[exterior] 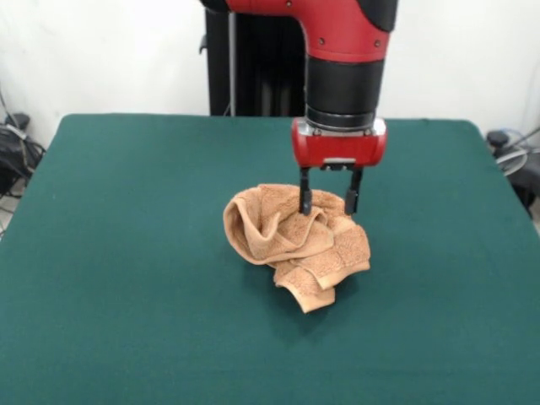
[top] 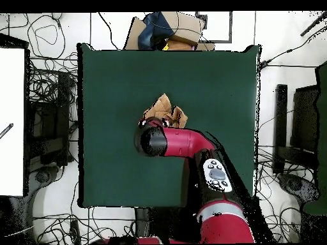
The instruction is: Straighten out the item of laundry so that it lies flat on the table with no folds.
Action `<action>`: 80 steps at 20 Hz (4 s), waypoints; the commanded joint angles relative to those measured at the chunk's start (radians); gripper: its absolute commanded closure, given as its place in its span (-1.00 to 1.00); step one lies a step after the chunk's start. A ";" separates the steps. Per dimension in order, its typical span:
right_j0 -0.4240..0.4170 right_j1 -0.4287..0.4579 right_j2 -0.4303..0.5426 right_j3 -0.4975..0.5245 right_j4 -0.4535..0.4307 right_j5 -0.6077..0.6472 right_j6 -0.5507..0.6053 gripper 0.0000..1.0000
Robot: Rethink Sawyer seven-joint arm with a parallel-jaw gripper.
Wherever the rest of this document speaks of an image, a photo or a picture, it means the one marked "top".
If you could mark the black square frame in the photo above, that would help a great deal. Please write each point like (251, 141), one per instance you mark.
(217, 41)

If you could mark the dark green table cloth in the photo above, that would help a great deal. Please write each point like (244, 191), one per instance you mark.
(115, 102)

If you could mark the striped black rod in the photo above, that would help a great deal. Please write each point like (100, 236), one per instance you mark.
(6, 130)

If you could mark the tan terry towel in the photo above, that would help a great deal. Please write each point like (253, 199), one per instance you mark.
(162, 106)

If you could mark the black chair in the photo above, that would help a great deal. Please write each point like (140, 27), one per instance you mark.
(305, 117)

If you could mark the black equipment rack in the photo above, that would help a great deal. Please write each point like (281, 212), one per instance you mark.
(48, 122)

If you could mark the black power strip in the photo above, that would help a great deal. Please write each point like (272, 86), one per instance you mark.
(74, 231)

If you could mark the grey stand foot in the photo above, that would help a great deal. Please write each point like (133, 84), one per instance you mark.
(43, 176)
(296, 185)

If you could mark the brown cardboard box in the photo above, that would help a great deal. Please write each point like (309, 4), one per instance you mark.
(184, 25)

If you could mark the orange garment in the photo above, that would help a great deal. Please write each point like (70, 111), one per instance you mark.
(178, 46)

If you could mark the dark blue garment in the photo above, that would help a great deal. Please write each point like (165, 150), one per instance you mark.
(154, 30)

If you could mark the white flat panel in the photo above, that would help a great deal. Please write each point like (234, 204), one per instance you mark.
(11, 114)

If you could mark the black upright bar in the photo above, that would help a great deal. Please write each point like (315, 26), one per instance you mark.
(280, 127)

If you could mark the thin black rod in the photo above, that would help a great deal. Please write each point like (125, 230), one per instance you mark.
(314, 24)

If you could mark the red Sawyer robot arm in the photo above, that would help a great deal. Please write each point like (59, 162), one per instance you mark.
(184, 143)

